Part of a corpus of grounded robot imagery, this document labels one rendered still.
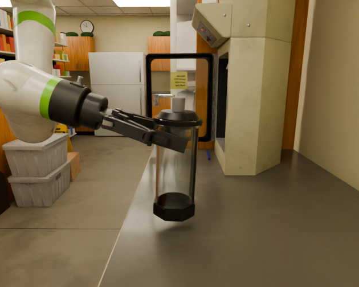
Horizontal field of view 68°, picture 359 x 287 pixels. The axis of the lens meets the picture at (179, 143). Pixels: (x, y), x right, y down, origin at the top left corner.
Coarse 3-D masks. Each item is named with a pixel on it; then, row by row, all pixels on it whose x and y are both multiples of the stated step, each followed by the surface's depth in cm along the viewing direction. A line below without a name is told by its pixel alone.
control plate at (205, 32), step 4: (200, 24) 97; (200, 28) 103; (204, 28) 97; (200, 32) 109; (204, 32) 103; (208, 32) 97; (204, 36) 109; (208, 36) 103; (212, 36) 97; (212, 40) 102
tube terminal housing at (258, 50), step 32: (224, 0) 98; (256, 0) 82; (288, 0) 91; (256, 32) 85; (288, 32) 95; (256, 64) 87; (288, 64) 100; (256, 96) 89; (256, 128) 92; (224, 160) 98; (256, 160) 95
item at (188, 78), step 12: (156, 60) 119; (168, 60) 119; (180, 60) 118; (192, 60) 117; (204, 60) 117; (156, 72) 120; (168, 72) 120; (180, 72) 119; (192, 72) 118; (204, 72) 118; (156, 84) 122; (168, 84) 121; (180, 84) 120; (192, 84) 120; (204, 84) 119; (168, 96) 122; (180, 96) 122; (192, 96) 121; (204, 96) 120; (156, 108) 124; (168, 108) 124; (192, 108) 122; (204, 108) 122; (204, 120) 123; (204, 132) 124
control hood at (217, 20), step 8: (200, 8) 83; (208, 8) 83; (216, 8) 83; (224, 8) 83; (200, 16) 88; (208, 16) 83; (216, 16) 83; (224, 16) 83; (192, 24) 111; (208, 24) 88; (216, 24) 84; (224, 24) 84; (216, 32) 88; (224, 32) 85; (216, 40) 97; (224, 40) 93
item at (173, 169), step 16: (160, 128) 56; (176, 128) 54; (192, 128) 55; (192, 144) 56; (160, 160) 57; (176, 160) 56; (192, 160) 57; (160, 176) 58; (176, 176) 56; (192, 176) 58; (160, 192) 59; (176, 192) 57; (192, 192) 60; (176, 208) 58
